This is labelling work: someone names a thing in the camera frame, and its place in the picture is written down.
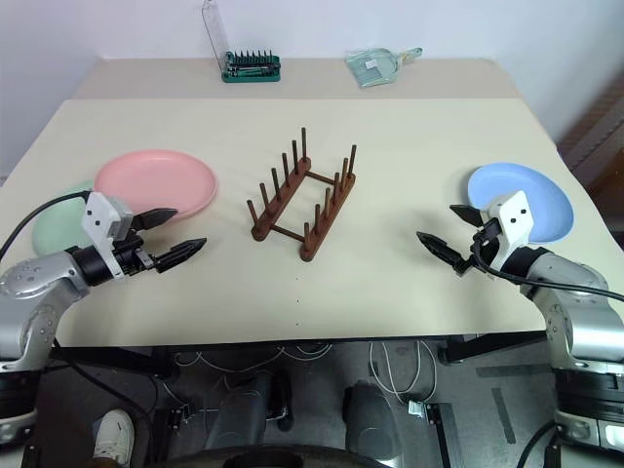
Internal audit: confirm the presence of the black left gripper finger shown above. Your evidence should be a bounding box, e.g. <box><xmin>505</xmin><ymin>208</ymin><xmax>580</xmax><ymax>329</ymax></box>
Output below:
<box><xmin>154</xmin><ymin>237</ymin><xmax>209</xmax><ymax>274</ymax></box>
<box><xmin>127</xmin><ymin>208</ymin><xmax>179</xmax><ymax>232</ymax></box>

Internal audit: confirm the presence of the clear plastic case cover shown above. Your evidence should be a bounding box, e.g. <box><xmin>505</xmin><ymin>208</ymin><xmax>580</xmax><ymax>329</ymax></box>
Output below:
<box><xmin>200</xmin><ymin>0</ymin><xmax>231</xmax><ymax>65</ymax></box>

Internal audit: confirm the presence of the white sneaker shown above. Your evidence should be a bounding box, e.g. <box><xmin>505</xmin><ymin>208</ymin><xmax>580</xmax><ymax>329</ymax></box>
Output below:
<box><xmin>92</xmin><ymin>409</ymin><xmax>137</xmax><ymax>463</ymax></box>

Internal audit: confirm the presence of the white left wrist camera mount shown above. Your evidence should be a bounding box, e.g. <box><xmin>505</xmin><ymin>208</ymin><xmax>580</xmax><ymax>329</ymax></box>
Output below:
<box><xmin>80</xmin><ymin>191</ymin><xmax>135</xmax><ymax>280</ymax></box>

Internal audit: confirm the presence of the pink plate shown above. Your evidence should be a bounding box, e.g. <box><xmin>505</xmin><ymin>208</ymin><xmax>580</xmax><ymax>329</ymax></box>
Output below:
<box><xmin>93</xmin><ymin>149</ymin><xmax>219</xmax><ymax>221</ymax></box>

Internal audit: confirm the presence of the white cable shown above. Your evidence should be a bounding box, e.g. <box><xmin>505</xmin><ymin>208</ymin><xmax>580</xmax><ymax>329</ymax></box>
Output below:
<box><xmin>173</xmin><ymin>342</ymin><xmax>334</xmax><ymax>374</ymax></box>
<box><xmin>368</xmin><ymin>339</ymin><xmax>439</xmax><ymax>407</ymax></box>

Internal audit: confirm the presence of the green plate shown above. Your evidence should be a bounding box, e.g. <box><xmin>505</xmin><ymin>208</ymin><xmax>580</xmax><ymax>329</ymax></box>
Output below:
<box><xmin>31</xmin><ymin>178</ymin><xmax>99</xmax><ymax>257</ymax></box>

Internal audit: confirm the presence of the blue plate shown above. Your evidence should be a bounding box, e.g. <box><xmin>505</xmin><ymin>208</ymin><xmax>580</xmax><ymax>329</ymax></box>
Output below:
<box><xmin>466</xmin><ymin>161</ymin><xmax>576</xmax><ymax>246</ymax></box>

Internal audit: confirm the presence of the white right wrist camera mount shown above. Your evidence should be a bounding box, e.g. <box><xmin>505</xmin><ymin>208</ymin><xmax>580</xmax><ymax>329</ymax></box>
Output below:
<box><xmin>482</xmin><ymin>190</ymin><xmax>538</xmax><ymax>272</ymax></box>

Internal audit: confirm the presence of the brown wooden dish rack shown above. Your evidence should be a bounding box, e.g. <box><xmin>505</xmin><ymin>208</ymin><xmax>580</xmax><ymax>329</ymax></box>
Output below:
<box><xmin>245</xmin><ymin>126</ymin><xmax>360</xmax><ymax>263</ymax></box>

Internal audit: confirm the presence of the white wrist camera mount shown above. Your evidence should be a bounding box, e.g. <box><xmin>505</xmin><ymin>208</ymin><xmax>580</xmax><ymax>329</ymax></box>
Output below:
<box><xmin>80</xmin><ymin>191</ymin><xmax>135</xmax><ymax>280</ymax></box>
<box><xmin>482</xmin><ymin>190</ymin><xmax>538</xmax><ymax>272</ymax></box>

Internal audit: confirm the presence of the dark rounded shape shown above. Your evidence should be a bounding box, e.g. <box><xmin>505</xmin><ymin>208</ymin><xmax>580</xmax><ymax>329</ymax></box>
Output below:
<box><xmin>215</xmin><ymin>371</ymin><xmax>275</xmax><ymax>455</ymax></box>
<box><xmin>342</xmin><ymin>379</ymin><xmax>405</xmax><ymax>462</ymax></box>

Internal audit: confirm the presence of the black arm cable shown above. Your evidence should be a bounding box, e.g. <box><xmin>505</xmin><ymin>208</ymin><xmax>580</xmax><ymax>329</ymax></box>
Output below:
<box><xmin>0</xmin><ymin>190</ymin><xmax>94</xmax><ymax>260</ymax></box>
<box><xmin>469</xmin><ymin>233</ymin><xmax>624</xmax><ymax>299</ymax></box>

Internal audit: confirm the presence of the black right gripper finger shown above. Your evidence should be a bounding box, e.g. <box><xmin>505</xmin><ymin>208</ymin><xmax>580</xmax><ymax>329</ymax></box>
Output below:
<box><xmin>448</xmin><ymin>204</ymin><xmax>487</xmax><ymax>228</ymax></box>
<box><xmin>415</xmin><ymin>230</ymin><xmax>473</xmax><ymax>279</ymax></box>

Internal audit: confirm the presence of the green screwdriver bit set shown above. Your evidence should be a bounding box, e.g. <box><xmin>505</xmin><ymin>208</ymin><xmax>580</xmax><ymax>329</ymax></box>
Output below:
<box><xmin>220</xmin><ymin>48</ymin><xmax>283</xmax><ymax>85</ymax></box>

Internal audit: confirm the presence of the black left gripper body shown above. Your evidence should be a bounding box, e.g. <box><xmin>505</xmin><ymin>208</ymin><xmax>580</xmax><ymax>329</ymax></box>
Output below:
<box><xmin>111</xmin><ymin>228</ymin><xmax>160</xmax><ymax>277</ymax></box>

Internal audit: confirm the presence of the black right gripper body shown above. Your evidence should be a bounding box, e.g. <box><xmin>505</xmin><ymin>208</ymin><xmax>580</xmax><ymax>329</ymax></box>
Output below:
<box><xmin>462</xmin><ymin>217</ymin><xmax>504</xmax><ymax>270</ymax></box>

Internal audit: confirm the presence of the clear teal dustpan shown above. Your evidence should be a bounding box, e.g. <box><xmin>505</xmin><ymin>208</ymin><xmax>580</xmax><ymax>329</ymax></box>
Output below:
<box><xmin>344</xmin><ymin>46</ymin><xmax>425</xmax><ymax>90</ymax></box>

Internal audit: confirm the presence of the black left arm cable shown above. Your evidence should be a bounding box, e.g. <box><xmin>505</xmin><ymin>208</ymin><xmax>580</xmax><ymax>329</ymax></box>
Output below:
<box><xmin>0</xmin><ymin>190</ymin><xmax>94</xmax><ymax>260</ymax></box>

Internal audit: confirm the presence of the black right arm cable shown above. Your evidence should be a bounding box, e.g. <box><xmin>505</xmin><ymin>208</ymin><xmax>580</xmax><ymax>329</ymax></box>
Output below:
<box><xmin>469</xmin><ymin>233</ymin><xmax>624</xmax><ymax>299</ymax></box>

